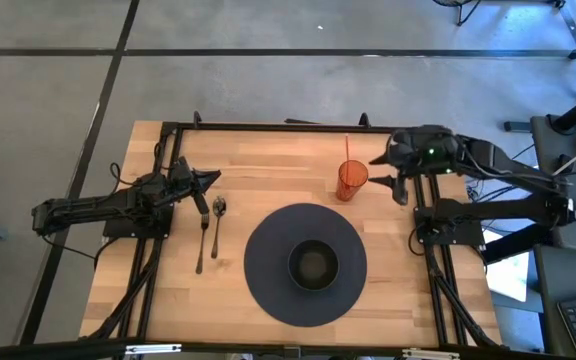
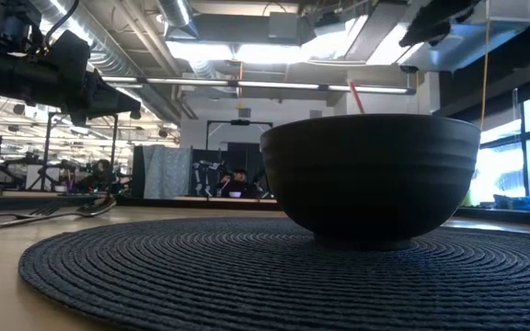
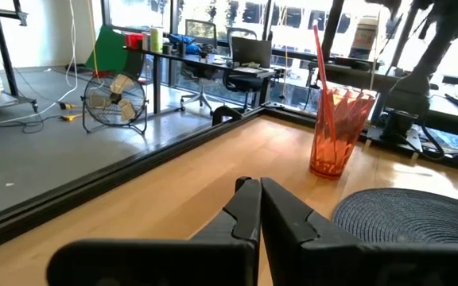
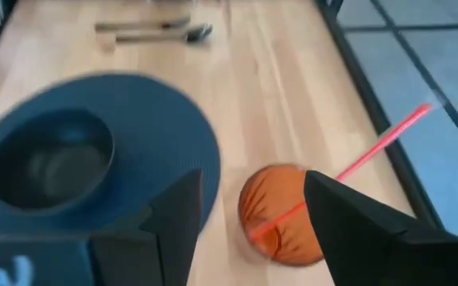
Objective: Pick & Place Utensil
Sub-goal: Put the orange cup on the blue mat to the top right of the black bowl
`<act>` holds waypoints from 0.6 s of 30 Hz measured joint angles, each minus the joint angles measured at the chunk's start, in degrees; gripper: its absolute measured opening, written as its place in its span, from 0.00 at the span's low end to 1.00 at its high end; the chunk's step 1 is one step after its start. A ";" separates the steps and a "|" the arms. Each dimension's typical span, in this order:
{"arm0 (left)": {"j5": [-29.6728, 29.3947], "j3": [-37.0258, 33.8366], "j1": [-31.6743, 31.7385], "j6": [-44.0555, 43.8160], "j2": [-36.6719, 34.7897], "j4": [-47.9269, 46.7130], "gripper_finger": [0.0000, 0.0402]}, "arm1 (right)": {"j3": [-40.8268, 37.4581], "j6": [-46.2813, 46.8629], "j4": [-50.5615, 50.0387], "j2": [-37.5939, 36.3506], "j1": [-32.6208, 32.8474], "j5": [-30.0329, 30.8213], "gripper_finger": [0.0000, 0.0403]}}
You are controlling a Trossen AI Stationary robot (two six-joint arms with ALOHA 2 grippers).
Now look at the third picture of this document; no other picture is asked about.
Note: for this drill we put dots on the yellow green bottle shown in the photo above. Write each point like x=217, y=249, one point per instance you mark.
x=156, y=39

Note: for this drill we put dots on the orange faceted plastic cup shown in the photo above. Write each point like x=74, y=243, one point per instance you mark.
x=340, y=143

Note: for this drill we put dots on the black metal cart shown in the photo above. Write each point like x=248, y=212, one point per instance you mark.
x=6, y=59

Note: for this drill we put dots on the black padded office chair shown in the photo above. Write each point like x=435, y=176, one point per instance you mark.
x=245, y=81

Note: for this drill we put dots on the white cardboard box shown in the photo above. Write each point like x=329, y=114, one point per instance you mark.
x=364, y=37

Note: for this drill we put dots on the green board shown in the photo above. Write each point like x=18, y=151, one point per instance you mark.
x=107, y=51

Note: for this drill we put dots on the dark laptop screen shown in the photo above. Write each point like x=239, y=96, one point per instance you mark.
x=253, y=51

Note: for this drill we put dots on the mesh back office chair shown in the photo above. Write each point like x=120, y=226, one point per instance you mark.
x=200, y=29

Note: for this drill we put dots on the red container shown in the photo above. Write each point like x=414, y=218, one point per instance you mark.
x=133, y=41

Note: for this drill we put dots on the black long desk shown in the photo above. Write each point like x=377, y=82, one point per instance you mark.
x=197, y=59

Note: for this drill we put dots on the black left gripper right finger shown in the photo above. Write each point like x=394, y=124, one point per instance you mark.
x=332, y=262

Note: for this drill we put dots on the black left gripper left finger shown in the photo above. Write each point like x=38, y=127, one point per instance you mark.
x=213, y=258

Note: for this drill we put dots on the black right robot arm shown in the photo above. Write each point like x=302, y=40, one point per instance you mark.
x=435, y=51

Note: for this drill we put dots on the dark round woven placemat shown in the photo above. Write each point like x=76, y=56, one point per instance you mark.
x=400, y=216

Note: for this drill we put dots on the blue bag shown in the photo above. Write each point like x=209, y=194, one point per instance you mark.
x=183, y=39

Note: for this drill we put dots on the black aluminium table frame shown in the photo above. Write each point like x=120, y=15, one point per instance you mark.
x=94, y=178

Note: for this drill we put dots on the red drinking straw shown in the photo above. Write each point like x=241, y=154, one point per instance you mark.
x=321, y=59

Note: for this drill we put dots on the black floor fan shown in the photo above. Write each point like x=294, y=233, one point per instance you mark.
x=114, y=99

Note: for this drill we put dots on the black frame clamp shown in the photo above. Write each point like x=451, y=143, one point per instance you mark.
x=225, y=113

